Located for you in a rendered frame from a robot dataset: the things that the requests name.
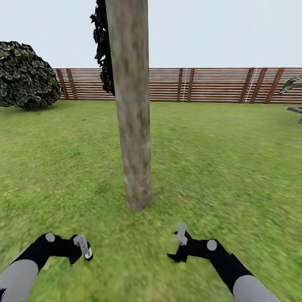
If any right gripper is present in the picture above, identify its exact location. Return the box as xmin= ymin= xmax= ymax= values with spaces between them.
xmin=167 ymin=232 xmax=196 ymax=263

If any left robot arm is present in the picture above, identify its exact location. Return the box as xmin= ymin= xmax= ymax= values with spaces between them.
xmin=0 ymin=233 xmax=89 ymax=302

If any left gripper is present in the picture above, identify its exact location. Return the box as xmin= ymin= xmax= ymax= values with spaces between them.
xmin=60 ymin=235 xmax=82 ymax=264

